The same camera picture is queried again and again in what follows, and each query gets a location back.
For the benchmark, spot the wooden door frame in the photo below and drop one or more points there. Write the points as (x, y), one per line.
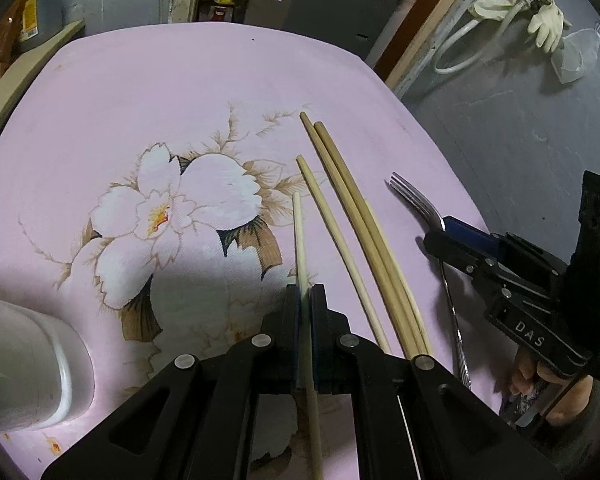
(420, 25)

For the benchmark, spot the grey cabinet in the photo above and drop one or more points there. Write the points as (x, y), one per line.
(330, 5)

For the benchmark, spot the person's right hand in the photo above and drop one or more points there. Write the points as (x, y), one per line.
(572, 397)

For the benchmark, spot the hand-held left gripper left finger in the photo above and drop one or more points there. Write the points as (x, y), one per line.
(292, 340)

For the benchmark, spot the white plastic utensil basket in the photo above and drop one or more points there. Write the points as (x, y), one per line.
(20, 360)

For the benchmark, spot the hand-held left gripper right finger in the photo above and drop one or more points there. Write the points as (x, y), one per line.
(320, 340)

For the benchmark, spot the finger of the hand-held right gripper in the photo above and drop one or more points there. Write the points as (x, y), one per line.
(455, 252)
(472, 234)

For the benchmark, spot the clear plastic bag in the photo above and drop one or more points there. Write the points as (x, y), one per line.
(577, 55)

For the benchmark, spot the metal fork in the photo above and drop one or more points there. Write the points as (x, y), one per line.
(420, 200)

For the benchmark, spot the pink floral tablecloth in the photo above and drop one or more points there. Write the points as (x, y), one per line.
(130, 110)

